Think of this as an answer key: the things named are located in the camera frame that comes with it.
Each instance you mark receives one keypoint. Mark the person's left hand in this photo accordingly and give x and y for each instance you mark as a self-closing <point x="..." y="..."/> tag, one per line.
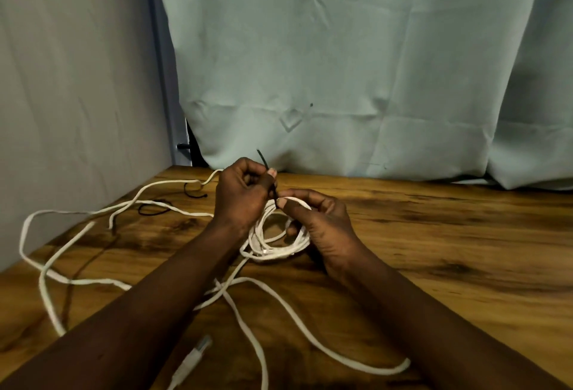
<point x="235" y="199"/>

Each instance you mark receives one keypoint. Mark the person's right thumb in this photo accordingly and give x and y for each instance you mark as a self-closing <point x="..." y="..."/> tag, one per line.
<point x="292" y="210"/>

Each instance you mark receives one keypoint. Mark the person's left thumb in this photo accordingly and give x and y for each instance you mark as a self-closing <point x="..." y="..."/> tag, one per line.
<point x="270" y="181"/>

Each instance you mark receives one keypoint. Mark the person's left forearm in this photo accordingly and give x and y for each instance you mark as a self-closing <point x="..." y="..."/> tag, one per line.
<point x="134" y="313"/>

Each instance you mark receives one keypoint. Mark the person's right forearm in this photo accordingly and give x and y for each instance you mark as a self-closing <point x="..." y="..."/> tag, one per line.
<point x="429" y="336"/>

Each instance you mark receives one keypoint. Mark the light blue curtain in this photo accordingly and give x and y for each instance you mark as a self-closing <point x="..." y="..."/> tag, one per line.
<point x="358" y="67"/>

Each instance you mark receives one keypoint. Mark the person's right hand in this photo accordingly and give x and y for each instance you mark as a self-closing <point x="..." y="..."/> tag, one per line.
<point x="329" y="237"/>

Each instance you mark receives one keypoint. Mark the black twist tie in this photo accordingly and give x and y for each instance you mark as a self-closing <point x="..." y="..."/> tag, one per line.
<point x="152" y="213"/>
<point x="193" y="195"/>

